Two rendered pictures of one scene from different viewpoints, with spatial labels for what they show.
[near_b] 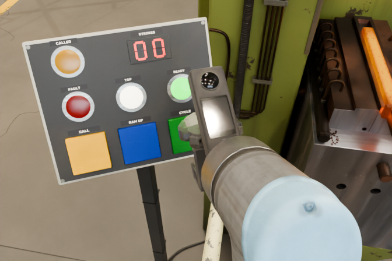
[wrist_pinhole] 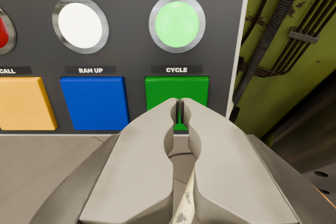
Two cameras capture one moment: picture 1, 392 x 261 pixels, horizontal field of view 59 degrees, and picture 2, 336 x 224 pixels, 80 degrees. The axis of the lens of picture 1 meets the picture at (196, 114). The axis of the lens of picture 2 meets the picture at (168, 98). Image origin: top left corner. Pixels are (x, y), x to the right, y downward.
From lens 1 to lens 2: 0.48 m
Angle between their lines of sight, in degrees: 18
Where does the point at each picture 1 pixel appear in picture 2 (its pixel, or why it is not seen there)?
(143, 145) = (101, 110)
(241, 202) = not seen: outside the picture
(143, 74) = not seen: outside the picture
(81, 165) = (9, 119)
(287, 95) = (329, 61)
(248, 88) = (277, 43)
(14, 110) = not seen: hidden behind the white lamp
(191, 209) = not seen: hidden behind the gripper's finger
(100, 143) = (32, 95)
